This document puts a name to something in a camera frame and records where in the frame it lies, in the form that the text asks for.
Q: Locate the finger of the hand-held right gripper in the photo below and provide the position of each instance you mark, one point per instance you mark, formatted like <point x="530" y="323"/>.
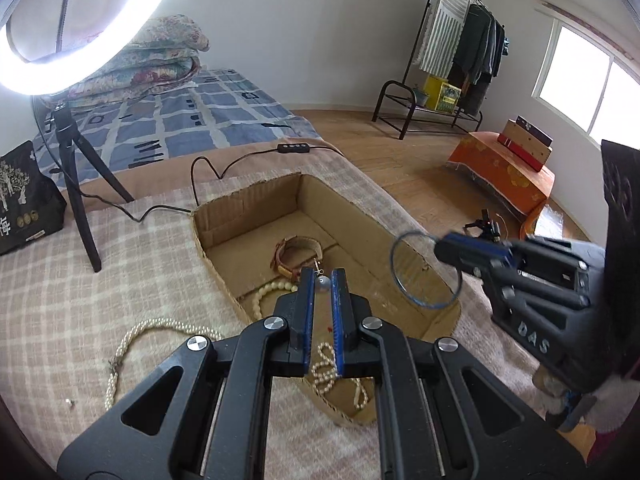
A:
<point x="540" y="294"/>
<point x="475" y="247"/>

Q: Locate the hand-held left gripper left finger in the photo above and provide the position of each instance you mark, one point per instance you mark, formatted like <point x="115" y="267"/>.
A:
<point x="306" y="320"/>

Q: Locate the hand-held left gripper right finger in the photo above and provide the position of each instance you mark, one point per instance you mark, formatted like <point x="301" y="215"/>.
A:
<point x="340" y="320"/>

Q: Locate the thin blue bangle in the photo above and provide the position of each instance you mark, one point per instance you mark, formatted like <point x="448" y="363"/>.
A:
<point x="400" y="282"/>

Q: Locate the brown leather wristwatch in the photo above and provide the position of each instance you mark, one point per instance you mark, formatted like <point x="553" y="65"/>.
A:
<point x="295" y="250"/>

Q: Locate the cardboard box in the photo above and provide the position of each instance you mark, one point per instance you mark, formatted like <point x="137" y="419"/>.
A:
<point x="310" y="210"/>

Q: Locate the person's right forearm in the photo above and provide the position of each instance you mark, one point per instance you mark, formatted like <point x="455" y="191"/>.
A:
<point x="617" y="420"/>

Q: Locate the small black floor tripod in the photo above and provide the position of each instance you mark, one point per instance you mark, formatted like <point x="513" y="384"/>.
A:
<point x="485" y="227"/>

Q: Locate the orange cloth covered table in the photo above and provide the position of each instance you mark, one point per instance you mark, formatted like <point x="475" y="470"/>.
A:
<point x="490" y="175"/>

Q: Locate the tan gift box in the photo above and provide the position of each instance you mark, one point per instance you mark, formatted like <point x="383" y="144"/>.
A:
<point x="522" y="152"/>

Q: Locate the dark flat box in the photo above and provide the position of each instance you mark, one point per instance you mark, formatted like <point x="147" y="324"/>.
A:
<point x="535" y="132"/>

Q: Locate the yellow carton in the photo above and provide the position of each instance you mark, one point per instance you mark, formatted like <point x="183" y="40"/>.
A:
<point x="442" y="92"/>

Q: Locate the black metal clothes rack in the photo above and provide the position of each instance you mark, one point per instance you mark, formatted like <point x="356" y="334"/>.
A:
<point x="395" y="95"/>

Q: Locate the dark hanging clothes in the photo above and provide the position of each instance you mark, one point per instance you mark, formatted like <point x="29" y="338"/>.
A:
<point x="480" y="55"/>

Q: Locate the window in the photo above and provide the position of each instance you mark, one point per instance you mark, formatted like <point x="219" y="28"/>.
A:
<point x="590" y="85"/>

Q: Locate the small blue hanging item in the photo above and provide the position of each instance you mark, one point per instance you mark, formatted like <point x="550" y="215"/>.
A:
<point x="505" y="46"/>

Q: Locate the striped grey white towel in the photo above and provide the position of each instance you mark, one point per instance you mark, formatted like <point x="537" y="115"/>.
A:
<point x="442" y="25"/>

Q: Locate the blue patterned mattress sheet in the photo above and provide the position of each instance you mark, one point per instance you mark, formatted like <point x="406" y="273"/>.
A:
<point x="200" y="120"/>

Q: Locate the beige plaid blanket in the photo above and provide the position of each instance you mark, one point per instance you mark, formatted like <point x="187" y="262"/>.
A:
<point x="75" y="310"/>

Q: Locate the wooden curtain rod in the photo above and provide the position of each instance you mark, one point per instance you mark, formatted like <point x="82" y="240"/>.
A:
<point x="590" y="22"/>

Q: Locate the black tripod stand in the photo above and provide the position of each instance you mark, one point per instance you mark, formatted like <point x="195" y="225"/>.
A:
<point x="80" y="200"/>

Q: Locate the folded floral quilt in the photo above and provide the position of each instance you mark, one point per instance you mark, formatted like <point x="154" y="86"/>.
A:
<point x="160" y="60"/>

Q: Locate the black printed snack bag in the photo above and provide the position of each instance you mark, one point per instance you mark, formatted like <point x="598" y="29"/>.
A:
<point x="25" y="200"/>

